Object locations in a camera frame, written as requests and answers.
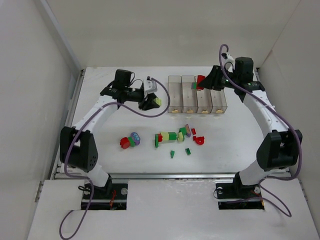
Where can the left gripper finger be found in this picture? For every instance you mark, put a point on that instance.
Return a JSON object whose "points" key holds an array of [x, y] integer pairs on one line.
{"points": [[150, 97], [147, 105]]}

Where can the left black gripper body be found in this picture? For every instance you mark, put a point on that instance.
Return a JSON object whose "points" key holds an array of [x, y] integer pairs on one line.
{"points": [[145, 102]]}

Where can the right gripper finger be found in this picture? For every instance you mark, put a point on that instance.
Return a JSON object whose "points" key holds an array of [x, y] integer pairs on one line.
{"points": [[214, 73], [207, 84]]}

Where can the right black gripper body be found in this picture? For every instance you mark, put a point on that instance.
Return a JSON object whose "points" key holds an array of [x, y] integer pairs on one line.
{"points": [[216, 78]]}

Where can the lime green lego brick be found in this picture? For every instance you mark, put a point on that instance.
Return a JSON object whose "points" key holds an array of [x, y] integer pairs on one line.
{"points": [[158, 101]]}

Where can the red lego brick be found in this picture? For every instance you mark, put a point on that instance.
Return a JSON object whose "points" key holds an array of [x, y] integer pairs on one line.
{"points": [[199, 79]]}

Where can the green yellow lego assembly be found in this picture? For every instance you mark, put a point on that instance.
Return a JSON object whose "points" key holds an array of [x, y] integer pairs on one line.
{"points": [[164, 137]]}

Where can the multicolour lego stack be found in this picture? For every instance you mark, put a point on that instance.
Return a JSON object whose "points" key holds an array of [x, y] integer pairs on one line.
{"points": [[130, 141]]}

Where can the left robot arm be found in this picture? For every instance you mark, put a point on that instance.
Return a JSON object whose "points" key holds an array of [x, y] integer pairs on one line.
{"points": [[78, 149]]}

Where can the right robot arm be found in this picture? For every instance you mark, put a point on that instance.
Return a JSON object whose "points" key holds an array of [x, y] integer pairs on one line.
{"points": [[281, 145]]}

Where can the clear bin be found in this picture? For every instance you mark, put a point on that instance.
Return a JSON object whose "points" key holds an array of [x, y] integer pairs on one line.
{"points": [[189, 96], [176, 94], [204, 100], [218, 98]]}

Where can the green purple yellow lego cluster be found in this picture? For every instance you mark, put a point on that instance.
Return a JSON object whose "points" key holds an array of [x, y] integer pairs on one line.
{"points": [[184, 132]]}

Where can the small green lego left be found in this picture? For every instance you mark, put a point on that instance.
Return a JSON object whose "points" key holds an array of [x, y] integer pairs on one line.
{"points": [[172, 154]]}

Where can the small green lego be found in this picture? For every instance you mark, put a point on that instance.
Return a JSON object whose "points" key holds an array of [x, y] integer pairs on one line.
{"points": [[188, 151], [172, 154]]}

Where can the red round lego piece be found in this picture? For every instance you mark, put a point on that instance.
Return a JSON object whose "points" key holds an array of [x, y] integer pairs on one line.
{"points": [[199, 140]]}

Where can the small green lego right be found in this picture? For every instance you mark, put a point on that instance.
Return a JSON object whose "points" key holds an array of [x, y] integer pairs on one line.
{"points": [[188, 151]]}

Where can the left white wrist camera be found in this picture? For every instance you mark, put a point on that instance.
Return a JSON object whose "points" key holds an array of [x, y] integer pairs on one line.
{"points": [[150, 86]]}

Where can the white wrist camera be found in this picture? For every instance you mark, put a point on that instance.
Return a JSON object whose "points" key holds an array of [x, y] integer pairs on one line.
{"points": [[227, 58], [150, 86]]}

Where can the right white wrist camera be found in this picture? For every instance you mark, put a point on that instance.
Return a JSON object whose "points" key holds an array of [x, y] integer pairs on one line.
{"points": [[227, 58]]}

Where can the aluminium rail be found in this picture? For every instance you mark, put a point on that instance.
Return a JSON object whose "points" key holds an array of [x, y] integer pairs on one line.
{"points": [[158, 176]]}

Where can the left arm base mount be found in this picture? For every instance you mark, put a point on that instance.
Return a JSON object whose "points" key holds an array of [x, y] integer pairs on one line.
{"points": [[116, 200]]}

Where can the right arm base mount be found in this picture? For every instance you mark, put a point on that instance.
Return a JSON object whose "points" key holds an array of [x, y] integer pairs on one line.
{"points": [[230, 198]]}

